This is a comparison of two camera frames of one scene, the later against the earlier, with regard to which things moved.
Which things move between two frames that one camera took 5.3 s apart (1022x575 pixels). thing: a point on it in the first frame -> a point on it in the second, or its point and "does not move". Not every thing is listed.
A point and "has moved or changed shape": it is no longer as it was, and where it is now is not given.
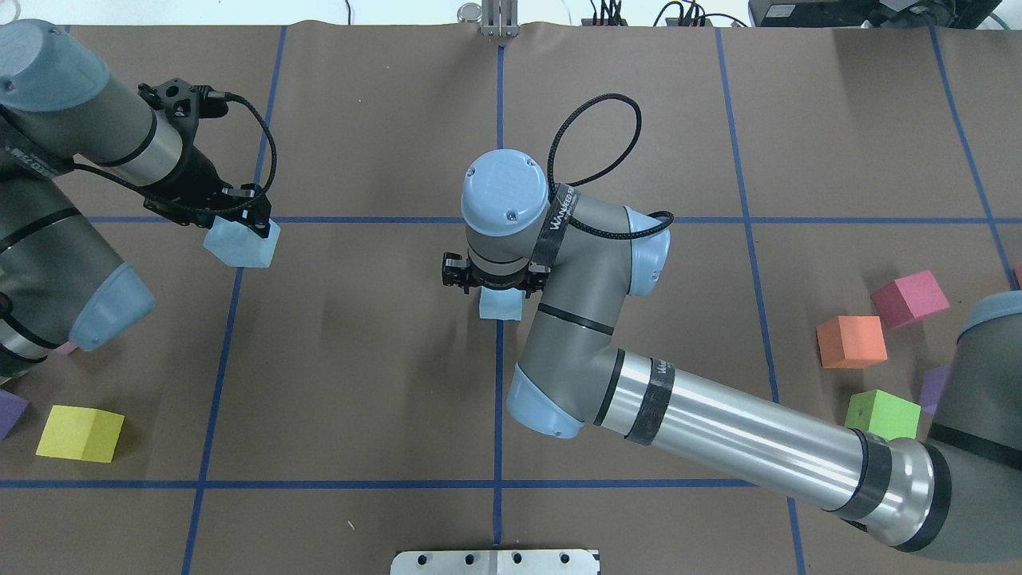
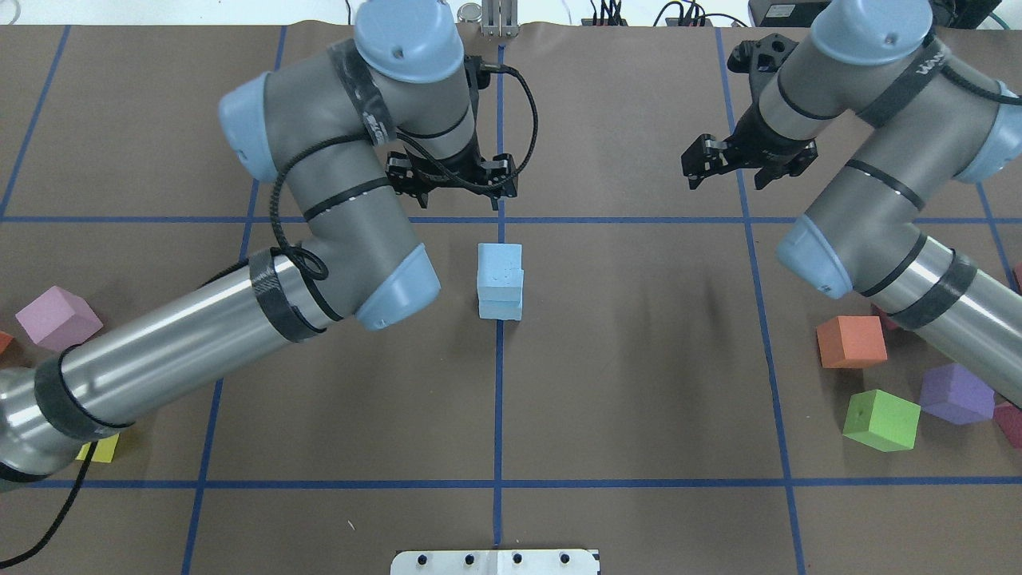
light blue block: [239, 247] has moved or changed shape
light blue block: [505, 304] does not move
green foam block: [885, 415] does not move
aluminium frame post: [500, 18] does not move
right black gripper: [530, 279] -> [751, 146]
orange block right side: [851, 342] does not move
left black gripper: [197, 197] -> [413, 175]
